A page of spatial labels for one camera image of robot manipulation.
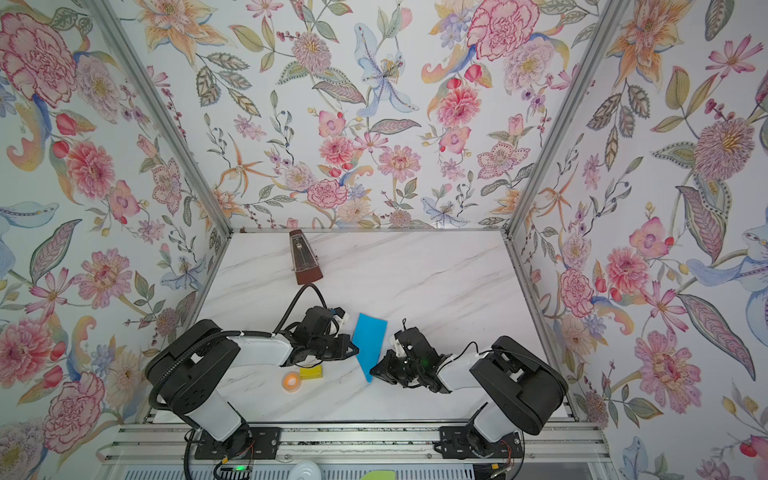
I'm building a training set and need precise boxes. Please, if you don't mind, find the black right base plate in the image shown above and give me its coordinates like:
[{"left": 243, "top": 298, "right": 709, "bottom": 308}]
[{"left": 433, "top": 426, "right": 524, "bottom": 460}]

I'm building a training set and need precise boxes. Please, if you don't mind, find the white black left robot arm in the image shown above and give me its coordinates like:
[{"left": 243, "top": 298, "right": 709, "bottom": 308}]
[{"left": 145, "top": 306, "right": 359, "bottom": 445}]

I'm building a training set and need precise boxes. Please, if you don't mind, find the yellow block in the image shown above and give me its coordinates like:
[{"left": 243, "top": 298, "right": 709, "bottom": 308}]
[{"left": 299, "top": 365, "right": 323, "bottom": 381}]

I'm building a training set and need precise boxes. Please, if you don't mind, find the brown wooden metronome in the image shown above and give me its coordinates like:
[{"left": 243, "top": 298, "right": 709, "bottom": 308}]
[{"left": 289, "top": 229, "right": 323, "bottom": 286}]

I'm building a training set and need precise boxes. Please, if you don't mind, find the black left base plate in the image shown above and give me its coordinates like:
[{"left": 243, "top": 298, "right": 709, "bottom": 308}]
[{"left": 194, "top": 426, "right": 282, "bottom": 461}]

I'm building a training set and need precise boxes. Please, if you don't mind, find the left back aluminium corner post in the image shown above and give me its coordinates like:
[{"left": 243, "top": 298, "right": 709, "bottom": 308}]
[{"left": 84, "top": 0, "right": 234, "bottom": 241}]

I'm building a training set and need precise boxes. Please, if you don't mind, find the right back aluminium corner post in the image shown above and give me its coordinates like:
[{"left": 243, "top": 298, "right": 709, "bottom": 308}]
[{"left": 504, "top": 0, "right": 627, "bottom": 240}]

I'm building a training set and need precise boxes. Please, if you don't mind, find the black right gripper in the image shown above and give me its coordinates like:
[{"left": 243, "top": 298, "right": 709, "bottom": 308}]
[{"left": 369, "top": 350, "right": 424, "bottom": 387}]

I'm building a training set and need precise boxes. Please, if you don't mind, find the blue square paper sheet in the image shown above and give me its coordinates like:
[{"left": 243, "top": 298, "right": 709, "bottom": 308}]
[{"left": 352, "top": 313, "right": 388, "bottom": 383}]

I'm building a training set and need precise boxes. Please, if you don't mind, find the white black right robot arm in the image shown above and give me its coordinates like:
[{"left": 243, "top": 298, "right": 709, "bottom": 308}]
[{"left": 369, "top": 327, "right": 568, "bottom": 447}]

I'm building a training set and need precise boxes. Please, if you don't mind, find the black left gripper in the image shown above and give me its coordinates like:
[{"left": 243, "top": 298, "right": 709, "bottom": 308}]
[{"left": 308, "top": 335, "right": 362, "bottom": 362}]

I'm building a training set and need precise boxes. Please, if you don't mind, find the aluminium corner post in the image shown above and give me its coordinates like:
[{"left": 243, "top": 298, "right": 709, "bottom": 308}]
[
  {"left": 504, "top": 0, "right": 627, "bottom": 240},
  {"left": 84, "top": 0, "right": 234, "bottom": 241}
]

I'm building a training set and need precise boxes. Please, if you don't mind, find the aluminium front rail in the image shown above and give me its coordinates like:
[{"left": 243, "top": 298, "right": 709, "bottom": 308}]
[{"left": 96, "top": 419, "right": 611, "bottom": 465}]

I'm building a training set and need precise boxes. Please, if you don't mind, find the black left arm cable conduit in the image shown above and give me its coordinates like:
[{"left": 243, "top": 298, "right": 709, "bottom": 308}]
[{"left": 147, "top": 283, "right": 331, "bottom": 412}]

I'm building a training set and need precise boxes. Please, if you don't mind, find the orange tape roll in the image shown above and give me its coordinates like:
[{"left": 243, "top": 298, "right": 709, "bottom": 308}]
[{"left": 281, "top": 371, "right": 302, "bottom": 393}]

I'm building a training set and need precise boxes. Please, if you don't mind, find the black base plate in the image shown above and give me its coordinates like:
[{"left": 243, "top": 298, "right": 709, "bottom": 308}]
[
  {"left": 433, "top": 426, "right": 524, "bottom": 460},
  {"left": 194, "top": 426, "right": 282, "bottom": 461}
]

